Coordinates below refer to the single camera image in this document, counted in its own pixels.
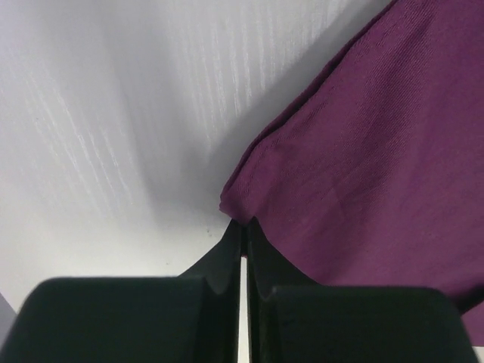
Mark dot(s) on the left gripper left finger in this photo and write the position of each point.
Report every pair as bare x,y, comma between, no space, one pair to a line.
193,317

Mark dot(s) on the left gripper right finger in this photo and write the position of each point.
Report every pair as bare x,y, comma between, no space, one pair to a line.
291,318

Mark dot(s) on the purple cloth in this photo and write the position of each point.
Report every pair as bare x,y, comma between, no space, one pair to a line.
374,174

